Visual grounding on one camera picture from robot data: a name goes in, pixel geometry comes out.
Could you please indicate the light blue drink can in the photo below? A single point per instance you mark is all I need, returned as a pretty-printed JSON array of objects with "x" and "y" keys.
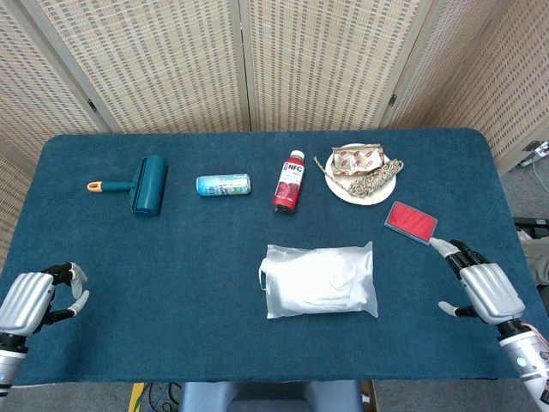
[{"x": 223, "y": 185}]

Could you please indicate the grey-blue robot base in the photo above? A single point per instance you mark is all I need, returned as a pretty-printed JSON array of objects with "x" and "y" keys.
[{"x": 270, "y": 397}]

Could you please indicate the yellow strip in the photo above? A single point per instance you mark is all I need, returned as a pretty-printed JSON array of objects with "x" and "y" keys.
[{"x": 136, "y": 398}]

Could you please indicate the white power strip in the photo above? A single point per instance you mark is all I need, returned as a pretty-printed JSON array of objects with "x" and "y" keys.
[{"x": 538, "y": 148}]

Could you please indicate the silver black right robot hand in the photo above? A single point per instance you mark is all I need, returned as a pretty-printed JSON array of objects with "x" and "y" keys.
[{"x": 493, "y": 292}]

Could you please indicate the white plastic bag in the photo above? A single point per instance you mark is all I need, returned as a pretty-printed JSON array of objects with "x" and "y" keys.
[{"x": 317, "y": 279}]

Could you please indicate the red NFC juice bottle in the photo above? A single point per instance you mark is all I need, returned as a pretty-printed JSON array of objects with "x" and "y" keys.
[{"x": 289, "y": 184}]

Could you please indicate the red flat rectangular case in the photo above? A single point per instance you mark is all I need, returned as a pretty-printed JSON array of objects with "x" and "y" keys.
[{"x": 409, "y": 221}]

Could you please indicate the blue tablecloth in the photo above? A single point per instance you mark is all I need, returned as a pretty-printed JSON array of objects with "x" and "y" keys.
[{"x": 171, "y": 257}]

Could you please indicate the white round plate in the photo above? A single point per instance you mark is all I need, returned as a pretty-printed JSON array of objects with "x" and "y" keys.
[{"x": 377, "y": 195}]

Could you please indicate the woven folding screen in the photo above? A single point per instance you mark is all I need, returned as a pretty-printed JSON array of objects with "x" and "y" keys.
[{"x": 171, "y": 64}]

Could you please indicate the black frame bar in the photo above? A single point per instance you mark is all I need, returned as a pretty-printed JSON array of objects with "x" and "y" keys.
[{"x": 534, "y": 224}]

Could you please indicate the teal lint roller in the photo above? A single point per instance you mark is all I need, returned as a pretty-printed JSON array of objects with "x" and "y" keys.
[{"x": 148, "y": 184}]

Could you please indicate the black screen hinge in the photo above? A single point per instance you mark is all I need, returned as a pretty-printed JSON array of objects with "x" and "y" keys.
[
  {"x": 91, "y": 104},
  {"x": 392, "y": 99}
]

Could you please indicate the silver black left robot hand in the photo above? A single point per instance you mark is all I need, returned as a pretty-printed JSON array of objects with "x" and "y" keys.
[{"x": 25, "y": 296}]

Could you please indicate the beige crumpled cloth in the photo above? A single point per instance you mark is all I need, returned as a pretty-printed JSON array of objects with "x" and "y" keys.
[{"x": 538, "y": 262}]

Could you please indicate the crumpled red-print paper wrapper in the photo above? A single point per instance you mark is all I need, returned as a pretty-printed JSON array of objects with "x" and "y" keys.
[{"x": 356, "y": 161}]

